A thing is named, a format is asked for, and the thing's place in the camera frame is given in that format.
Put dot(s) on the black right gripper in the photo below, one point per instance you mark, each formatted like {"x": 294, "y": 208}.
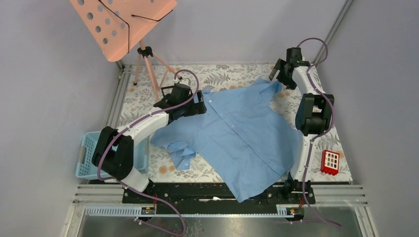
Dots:
{"x": 289, "y": 84}

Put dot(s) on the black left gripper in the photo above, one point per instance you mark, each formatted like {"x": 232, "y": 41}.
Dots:
{"x": 198, "y": 108}

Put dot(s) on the light blue button shirt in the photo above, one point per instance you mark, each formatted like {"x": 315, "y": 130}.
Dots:
{"x": 245, "y": 141}

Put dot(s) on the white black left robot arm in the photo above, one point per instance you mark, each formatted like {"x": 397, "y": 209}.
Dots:
{"x": 114, "y": 151}

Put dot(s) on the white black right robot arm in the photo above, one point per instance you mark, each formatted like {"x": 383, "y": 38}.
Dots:
{"x": 314, "y": 114}

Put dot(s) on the black four-compartment brooch tray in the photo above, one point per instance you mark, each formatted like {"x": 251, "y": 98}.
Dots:
{"x": 165, "y": 91}

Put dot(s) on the floral patterned table mat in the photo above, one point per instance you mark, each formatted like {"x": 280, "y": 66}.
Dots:
{"x": 133, "y": 101}

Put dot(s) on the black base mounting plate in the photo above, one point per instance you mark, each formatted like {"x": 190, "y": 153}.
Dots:
{"x": 216, "y": 198}

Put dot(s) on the red white grid block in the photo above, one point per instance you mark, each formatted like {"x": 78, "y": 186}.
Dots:
{"x": 330, "y": 162}

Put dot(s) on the pink perforated music stand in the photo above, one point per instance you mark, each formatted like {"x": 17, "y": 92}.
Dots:
{"x": 119, "y": 25}

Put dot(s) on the light blue plastic basket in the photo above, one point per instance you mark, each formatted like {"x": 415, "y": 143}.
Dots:
{"x": 86, "y": 170}

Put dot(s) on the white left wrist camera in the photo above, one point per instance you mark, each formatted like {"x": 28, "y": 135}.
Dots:
{"x": 182, "y": 80}

